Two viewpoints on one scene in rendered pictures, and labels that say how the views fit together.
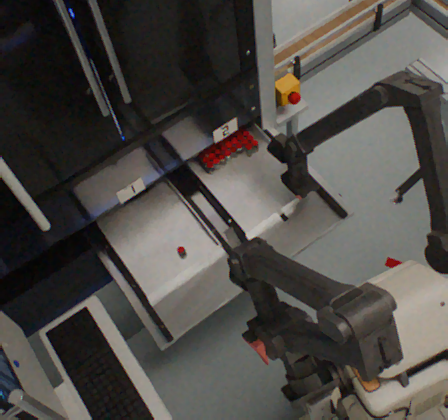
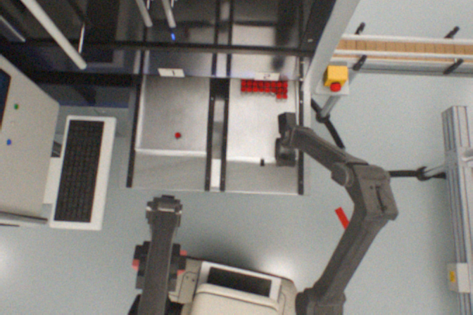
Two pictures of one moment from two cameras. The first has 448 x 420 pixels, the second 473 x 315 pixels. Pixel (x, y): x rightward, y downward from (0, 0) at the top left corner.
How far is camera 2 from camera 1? 0.65 m
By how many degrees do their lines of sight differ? 18
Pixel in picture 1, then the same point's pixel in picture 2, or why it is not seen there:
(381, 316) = not seen: outside the picture
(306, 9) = (436, 0)
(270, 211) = (257, 152)
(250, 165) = (272, 108)
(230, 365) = (198, 195)
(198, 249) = (191, 141)
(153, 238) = (170, 111)
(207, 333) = not seen: hidden behind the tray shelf
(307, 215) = (278, 174)
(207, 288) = (176, 171)
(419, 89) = (375, 204)
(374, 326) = not seen: outside the picture
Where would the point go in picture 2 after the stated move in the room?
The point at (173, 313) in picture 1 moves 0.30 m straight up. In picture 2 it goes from (143, 171) to (122, 152)
